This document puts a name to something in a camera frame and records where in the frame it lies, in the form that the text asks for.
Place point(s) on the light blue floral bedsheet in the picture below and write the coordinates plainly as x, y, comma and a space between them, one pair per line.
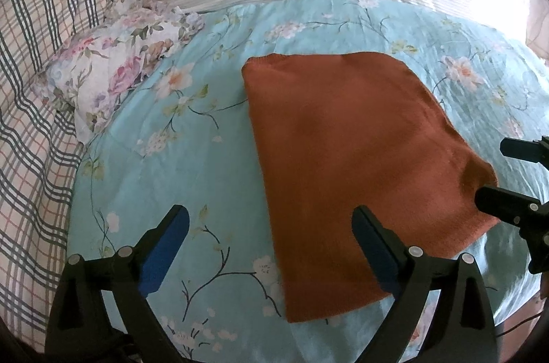
193, 157

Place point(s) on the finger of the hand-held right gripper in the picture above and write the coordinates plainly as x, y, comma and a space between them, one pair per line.
497, 202
521, 150

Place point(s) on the white floral pillow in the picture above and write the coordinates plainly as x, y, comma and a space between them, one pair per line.
111, 62

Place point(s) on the plaid checked sheet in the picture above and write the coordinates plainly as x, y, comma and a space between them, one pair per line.
34, 88

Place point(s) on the orange knit garment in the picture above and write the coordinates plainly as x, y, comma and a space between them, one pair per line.
343, 131

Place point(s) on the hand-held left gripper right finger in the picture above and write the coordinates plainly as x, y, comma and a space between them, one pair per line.
373, 247

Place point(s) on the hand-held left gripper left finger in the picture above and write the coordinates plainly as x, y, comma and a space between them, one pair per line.
165, 247

